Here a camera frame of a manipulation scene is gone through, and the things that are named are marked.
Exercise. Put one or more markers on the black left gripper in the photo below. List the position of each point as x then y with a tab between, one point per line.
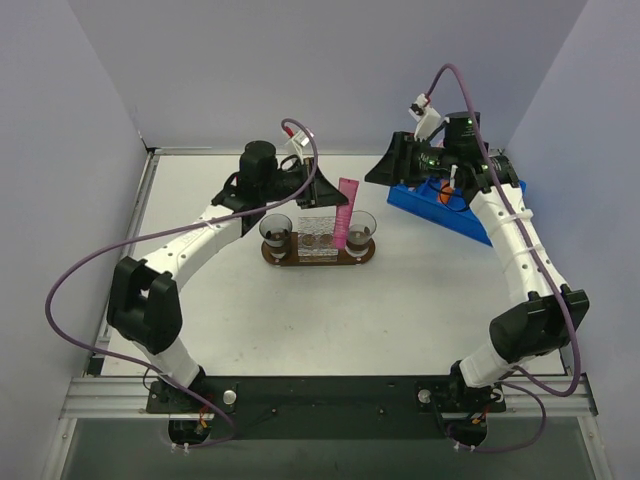
310	182

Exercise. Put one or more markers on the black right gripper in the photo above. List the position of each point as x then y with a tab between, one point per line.
407	158

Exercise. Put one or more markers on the magenta toothpaste tube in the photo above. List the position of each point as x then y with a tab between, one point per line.
349	188

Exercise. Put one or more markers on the dark glass cup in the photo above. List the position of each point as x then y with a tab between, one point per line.
276	230
362	227

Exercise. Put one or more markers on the clear textured toothbrush holder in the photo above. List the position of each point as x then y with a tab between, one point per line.
315	240

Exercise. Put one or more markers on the orange toothpaste tube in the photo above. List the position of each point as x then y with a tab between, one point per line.
445	194

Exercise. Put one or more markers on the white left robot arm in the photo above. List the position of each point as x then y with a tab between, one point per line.
144	305

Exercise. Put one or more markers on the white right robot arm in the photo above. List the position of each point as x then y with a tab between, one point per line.
545	311

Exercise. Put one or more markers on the brown oval wooden tray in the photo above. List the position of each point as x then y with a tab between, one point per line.
288	255

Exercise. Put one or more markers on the blue plastic bin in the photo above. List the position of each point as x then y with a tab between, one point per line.
424	202

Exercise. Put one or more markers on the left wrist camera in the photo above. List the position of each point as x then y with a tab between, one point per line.
298	141

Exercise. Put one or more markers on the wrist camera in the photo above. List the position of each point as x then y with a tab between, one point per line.
298	141
427	118

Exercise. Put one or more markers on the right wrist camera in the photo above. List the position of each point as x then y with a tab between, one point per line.
427	118

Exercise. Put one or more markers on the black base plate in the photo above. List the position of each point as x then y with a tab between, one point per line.
406	407

